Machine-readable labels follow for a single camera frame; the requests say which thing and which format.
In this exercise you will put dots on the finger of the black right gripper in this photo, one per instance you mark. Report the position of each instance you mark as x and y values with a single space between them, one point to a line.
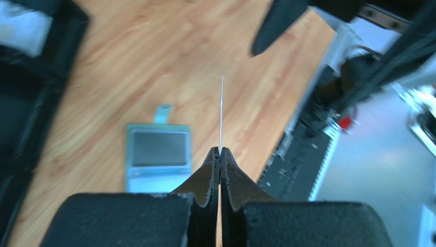
281 15

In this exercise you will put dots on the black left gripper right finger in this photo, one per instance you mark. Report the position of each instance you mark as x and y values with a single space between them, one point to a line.
251 217

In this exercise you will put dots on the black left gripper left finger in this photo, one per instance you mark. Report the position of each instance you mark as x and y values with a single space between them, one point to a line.
184 217

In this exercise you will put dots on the teal leather card holder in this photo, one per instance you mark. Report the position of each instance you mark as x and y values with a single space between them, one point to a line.
158 156

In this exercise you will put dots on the thin card seen edge-on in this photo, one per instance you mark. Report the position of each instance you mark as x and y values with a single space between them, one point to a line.
221 115

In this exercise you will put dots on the silver VIP card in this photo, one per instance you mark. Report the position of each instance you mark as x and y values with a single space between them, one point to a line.
24 29

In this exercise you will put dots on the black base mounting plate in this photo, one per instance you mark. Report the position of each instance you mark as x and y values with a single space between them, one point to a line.
297 166

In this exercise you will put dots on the black three-compartment tray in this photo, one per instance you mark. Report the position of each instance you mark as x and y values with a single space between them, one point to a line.
31 89

